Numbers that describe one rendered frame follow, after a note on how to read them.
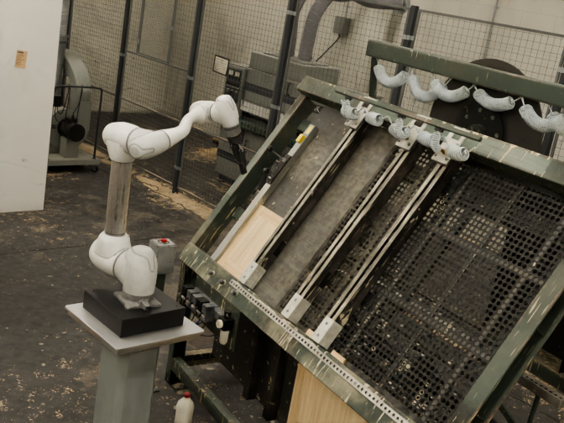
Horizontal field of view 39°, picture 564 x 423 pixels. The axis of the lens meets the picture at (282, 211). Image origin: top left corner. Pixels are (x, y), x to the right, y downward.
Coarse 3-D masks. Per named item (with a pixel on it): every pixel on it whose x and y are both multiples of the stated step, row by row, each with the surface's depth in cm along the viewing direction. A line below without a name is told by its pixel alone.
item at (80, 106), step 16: (64, 48) 898; (64, 64) 909; (80, 64) 909; (80, 80) 899; (80, 96) 899; (64, 112) 889; (80, 112) 902; (64, 128) 882; (80, 128) 880; (64, 144) 887; (96, 144) 902; (48, 160) 865; (64, 160) 878; (80, 160) 892; (96, 160) 906
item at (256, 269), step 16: (352, 128) 416; (368, 128) 419; (352, 144) 417; (336, 160) 414; (320, 176) 417; (304, 192) 416; (320, 192) 415; (304, 208) 413; (288, 224) 411; (272, 240) 413; (288, 240) 414; (256, 256) 413; (272, 256) 412; (256, 272) 410
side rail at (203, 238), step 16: (304, 96) 466; (288, 112) 468; (304, 112) 469; (288, 128) 466; (272, 144) 464; (256, 160) 462; (272, 160) 468; (240, 176) 464; (256, 176) 465; (240, 192) 463; (224, 208) 461; (208, 224) 459; (224, 224) 464; (192, 240) 461; (208, 240) 462
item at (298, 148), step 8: (312, 128) 446; (312, 136) 448; (296, 144) 448; (304, 144) 446; (296, 152) 445; (288, 168) 446; (280, 176) 445; (272, 184) 443; (264, 192) 443; (256, 200) 444; (264, 200) 444; (248, 208) 444; (256, 208) 443; (248, 216) 442; (240, 224) 442; (232, 232) 442; (224, 240) 443; (232, 240) 442; (224, 248) 440; (216, 256) 440
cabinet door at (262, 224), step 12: (252, 216) 442; (264, 216) 435; (276, 216) 429; (252, 228) 437; (264, 228) 430; (240, 240) 437; (252, 240) 431; (264, 240) 425; (228, 252) 439; (240, 252) 432; (252, 252) 426; (228, 264) 433; (240, 264) 427
